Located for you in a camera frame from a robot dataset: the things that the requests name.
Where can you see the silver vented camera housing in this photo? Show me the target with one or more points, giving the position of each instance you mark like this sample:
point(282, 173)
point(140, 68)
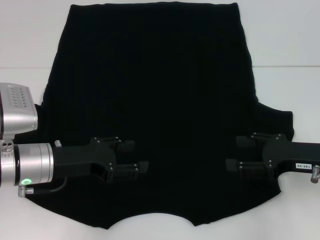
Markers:
point(17, 110)

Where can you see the black shirt with FREE print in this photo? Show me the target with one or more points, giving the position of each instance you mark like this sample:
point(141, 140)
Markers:
point(160, 87)

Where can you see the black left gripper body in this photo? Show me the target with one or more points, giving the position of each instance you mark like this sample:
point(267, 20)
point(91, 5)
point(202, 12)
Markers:
point(75, 157)

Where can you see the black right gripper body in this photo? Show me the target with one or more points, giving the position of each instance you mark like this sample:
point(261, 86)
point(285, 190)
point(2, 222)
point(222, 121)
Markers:
point(285, 155)

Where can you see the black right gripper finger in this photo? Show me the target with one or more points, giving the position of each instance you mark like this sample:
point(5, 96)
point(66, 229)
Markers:
point(252, 171)
point(250, 142)

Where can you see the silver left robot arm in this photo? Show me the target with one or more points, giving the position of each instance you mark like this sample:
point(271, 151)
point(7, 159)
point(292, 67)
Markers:
point(30, 162)

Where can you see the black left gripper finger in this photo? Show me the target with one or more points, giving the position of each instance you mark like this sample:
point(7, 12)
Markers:
point(125, 171)
point(126, 146)

